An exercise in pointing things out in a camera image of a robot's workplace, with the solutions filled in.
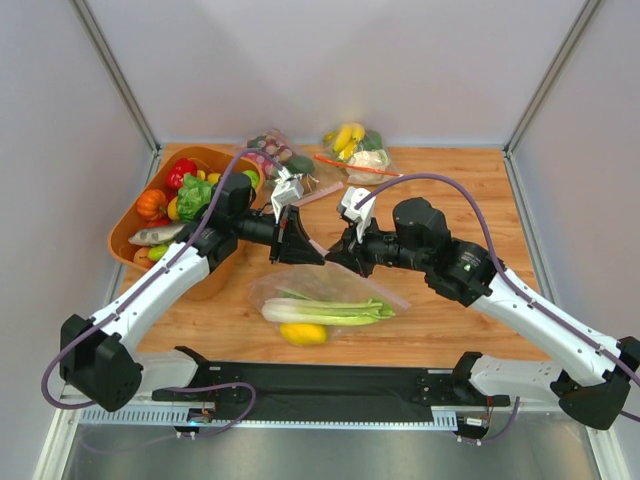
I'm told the clear zip bag pink slider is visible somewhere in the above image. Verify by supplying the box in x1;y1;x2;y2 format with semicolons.
248;262;410;344

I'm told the fake green celery stalk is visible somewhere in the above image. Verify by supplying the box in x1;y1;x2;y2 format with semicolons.
261;298;395;327

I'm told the fake yellow lemon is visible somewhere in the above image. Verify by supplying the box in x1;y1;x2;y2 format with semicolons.
279;323;328;346

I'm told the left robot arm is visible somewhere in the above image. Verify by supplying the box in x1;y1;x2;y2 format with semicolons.
60;173;324;412

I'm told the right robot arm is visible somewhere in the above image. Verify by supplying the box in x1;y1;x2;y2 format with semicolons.
326;187;639;430

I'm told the fake lime green fruit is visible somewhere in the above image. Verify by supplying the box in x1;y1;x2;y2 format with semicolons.
243;170;260;190

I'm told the fake green lettuce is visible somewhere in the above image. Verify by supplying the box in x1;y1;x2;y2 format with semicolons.
176;173;214;222

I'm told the zip bag with dotted fruit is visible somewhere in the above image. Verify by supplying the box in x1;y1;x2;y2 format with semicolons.
233;129;344;206

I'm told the fake green avocado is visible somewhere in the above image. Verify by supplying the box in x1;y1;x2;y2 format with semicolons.
285;155;315;175

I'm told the fake white cauliflower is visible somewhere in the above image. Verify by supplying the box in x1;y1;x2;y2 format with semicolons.
346;150;390;185

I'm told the fake pink dragon fruit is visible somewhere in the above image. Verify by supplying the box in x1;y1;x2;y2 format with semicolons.
246;134;293;163

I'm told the zip bag with bananas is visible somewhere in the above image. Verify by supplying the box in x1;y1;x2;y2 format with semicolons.
313;122;402;186

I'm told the fake grey fish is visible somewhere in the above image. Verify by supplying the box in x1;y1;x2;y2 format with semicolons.
128;222;186;246

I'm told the fake red bell pepper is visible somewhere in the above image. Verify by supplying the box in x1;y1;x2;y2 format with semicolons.
165;157;198;191

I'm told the fake orange pumpkin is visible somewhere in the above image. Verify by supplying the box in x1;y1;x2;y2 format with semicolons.
135;189;168;221

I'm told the fake yellow banana bunch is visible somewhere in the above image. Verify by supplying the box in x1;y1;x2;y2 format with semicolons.
323;123;366;162

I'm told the fake peach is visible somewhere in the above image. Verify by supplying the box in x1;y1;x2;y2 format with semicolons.
132;246;155;270

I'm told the orange plastic basket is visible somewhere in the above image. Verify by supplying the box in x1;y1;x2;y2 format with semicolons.
107;144;266;302

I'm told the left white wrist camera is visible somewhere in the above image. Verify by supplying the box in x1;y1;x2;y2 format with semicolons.
271;168;304;216

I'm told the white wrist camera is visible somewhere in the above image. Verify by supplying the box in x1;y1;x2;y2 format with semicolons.
271;168;304;216
337;186;376;228

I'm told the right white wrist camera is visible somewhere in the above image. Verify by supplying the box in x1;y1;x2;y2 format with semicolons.
337;186;376;228

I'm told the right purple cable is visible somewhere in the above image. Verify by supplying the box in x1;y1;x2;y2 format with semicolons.
353;173;640;424

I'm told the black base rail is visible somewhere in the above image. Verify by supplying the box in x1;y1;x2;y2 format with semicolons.
179;347;510;423

